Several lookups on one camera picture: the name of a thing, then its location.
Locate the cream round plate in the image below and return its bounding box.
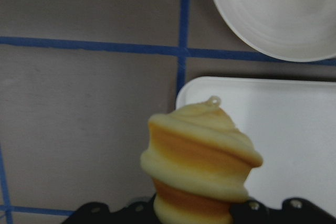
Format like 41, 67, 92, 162
213, 0, 335, 62

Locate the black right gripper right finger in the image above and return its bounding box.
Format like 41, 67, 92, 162
229, 197, 335, 224

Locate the white rectangular tray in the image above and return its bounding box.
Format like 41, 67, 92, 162
176, 77, 335, 214

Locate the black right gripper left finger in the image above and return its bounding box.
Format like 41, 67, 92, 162
63, 196, 160, 224

